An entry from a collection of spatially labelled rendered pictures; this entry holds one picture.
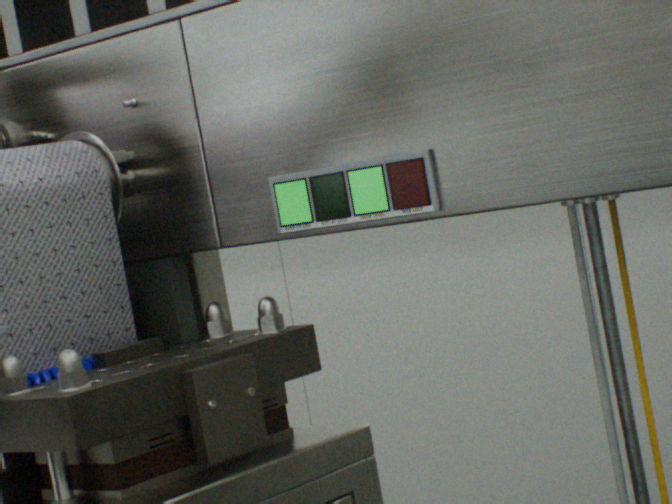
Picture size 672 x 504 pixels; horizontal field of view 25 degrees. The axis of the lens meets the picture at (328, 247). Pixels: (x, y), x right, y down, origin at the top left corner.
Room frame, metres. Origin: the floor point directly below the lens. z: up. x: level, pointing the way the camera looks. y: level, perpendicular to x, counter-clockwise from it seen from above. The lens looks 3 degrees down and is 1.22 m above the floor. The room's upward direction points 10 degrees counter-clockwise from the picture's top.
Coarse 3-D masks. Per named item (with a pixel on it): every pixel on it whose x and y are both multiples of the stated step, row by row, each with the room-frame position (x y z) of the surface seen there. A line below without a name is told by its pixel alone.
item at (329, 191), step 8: (328, 176) 1.80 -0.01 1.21; (336, 176) 1.79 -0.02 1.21; (312, 184) 1.81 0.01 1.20; (320, 184) 1.80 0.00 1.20; (328, 184) 1.80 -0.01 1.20; (336, 184) 1.79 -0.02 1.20; (320, 192) 1.81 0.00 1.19; (328, 192) 1.80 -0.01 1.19; (336, 192) 1.79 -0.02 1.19; (344, 192) 1.78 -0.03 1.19; (320, 200) 1.81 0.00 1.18; (328, 200) 1.80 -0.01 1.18; (336, 200) 1.79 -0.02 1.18; (344, 200) 1.78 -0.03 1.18; (320, 208) 1.81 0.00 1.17; (328, 208) 1.80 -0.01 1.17; (336, 208) 1.79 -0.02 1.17; (344, 208) 1.78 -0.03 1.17; (320, 216) 1.81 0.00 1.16; (328, 216) 1.80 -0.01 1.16; (336, 216) 1.79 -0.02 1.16
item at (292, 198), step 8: (280, 184) 1.85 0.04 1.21; (288, 184) 1.84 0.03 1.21; (296, 184) 1.83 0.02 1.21; (304, 184) 1.82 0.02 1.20; (280, 192) 1.85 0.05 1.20; (288, 192) 1.84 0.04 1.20; (296, 192) 1.83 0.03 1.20; (304, 192) 1.82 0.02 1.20; (280, 200) 1.85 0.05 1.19; (288, 200) 1.84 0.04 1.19; (296, 200) 1.83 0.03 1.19; (304, 200) 1.82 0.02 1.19; (280, 208) 1.85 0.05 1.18; (288, 208) 1.84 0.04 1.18; (296, 208) 1.84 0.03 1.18; (304, 208) 1.83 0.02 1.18; (280, 216) 1.85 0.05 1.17; (288, 216) 1.85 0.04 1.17; (296, 216) 1.84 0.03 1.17; (304, 216) 1.83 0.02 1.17
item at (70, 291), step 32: (96, 224) 1.91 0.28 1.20; (0, 256) 1.80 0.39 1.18; (32, 256) 1.83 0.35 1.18; (64, 256) 1.87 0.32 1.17; (96, 256) 1.91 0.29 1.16; (0, 288) 1.79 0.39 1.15; (32, 288) 1.83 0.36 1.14; (64, 288) 1.86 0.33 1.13; (96, 288) 1.90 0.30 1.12; (0, 320) 1.79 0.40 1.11; (32, 320) 1.82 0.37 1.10; (64, 320) 1.86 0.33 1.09; (96, 320) 1.89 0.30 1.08; (128, 320) 1.93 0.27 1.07; (0, 352) 1.78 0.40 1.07; (32, 352) 1.81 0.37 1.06
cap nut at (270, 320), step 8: (264, 304) 1.88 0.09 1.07; (272, 304) 1.88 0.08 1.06; (264, 312) 1.88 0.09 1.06; (272, 312) 1.88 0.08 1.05; (264, 320) 1.88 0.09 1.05; (272, 320) 1.87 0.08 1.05; (280, 320) 1.88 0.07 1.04; (264, 328) 1.88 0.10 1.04; (272, 328) 1.87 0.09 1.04; (280, 328) 1.88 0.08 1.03
